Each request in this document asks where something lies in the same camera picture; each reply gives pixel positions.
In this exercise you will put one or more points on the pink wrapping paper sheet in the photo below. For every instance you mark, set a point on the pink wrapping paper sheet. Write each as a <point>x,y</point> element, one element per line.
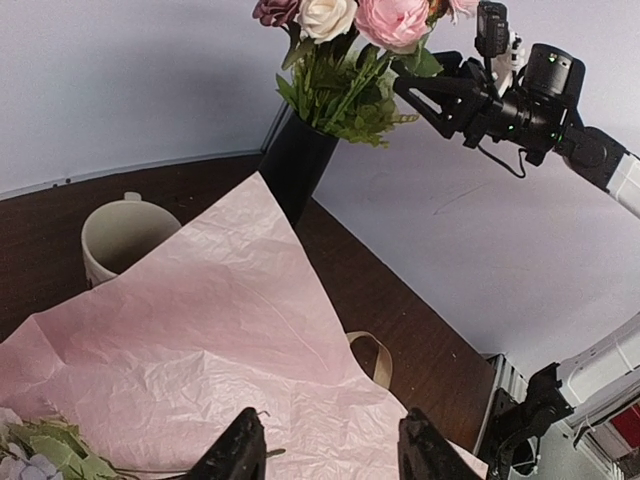
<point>226,314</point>

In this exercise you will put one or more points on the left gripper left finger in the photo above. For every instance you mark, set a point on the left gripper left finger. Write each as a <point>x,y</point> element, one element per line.
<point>239,453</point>

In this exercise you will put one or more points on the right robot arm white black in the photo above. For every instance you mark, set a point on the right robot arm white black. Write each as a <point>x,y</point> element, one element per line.
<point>538,112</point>

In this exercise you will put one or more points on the green fern white flower bunch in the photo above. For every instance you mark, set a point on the green fern white flower bunch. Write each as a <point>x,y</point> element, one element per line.
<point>348,95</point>

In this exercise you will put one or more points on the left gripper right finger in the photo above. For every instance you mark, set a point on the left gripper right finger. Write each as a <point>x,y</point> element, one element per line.
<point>423,453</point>

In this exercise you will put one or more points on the blue hydrangea flower bunch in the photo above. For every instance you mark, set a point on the blue hydrangea flower bunch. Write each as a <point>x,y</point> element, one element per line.
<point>49,448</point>

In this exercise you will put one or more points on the beige floral mug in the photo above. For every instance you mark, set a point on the beige floral mug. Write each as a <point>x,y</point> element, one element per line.
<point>118,234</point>

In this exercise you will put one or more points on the pink peony flower stem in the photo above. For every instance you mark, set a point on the pink peony flower stem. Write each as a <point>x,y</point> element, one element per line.
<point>402,28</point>

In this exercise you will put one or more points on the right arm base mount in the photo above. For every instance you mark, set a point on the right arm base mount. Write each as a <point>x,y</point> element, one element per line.
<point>520,410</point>

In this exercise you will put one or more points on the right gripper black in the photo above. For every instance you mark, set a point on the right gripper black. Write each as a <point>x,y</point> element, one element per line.
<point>462,97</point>

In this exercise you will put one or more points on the black cylindrical vase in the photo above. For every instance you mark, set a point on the black cylindrical vase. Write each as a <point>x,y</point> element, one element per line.
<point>294,165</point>

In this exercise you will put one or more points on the brown pink flower bunch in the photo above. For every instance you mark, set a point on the brown pink flower bunch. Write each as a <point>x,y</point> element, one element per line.
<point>320,36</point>

